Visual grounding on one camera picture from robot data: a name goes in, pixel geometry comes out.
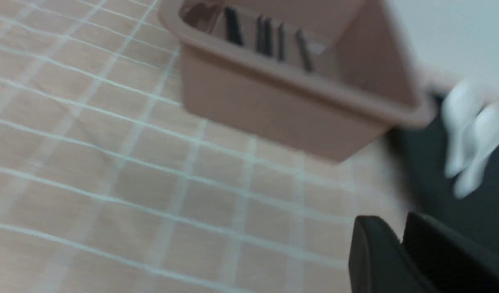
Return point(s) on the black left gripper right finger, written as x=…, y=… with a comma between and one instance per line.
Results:
x=451, y=262

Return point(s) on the pink plastic bin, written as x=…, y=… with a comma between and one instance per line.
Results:
x=362, y=84

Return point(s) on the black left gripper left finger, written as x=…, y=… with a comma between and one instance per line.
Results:
x=378, y=263

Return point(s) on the white spoon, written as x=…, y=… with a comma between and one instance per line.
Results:
x=458, y=111
x=485, y=135

